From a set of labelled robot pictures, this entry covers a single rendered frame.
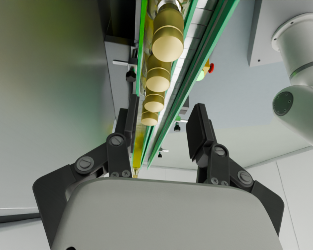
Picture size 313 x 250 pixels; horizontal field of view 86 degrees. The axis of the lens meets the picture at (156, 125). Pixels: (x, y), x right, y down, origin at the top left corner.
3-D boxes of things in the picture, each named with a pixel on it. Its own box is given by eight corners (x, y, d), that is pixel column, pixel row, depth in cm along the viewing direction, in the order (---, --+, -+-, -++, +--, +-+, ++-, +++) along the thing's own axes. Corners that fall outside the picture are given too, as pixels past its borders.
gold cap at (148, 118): (142, 97, 33) (140, 117, 31) (160, 99, 34) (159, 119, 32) (141, 107, 36) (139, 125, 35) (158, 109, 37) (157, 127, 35)
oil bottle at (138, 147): (135, 142, 128) (130, 181, 115) (142, 143, 128) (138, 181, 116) (134, 145, 133) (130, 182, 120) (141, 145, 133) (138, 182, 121)
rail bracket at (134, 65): (117, 36, 48) (108, 71, 42) (140, 40, 49) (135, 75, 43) (117, 47, 52) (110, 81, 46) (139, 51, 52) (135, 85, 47)
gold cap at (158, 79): (148, 49, 23) (145, 74, 21) (174, 53, 23) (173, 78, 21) (146, 68, 26) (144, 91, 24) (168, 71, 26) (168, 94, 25)
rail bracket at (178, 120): (175, 102, 77) (175, 128, 71) (191, 104, 77) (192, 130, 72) (173, 106, 80) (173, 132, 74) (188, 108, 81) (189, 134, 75)
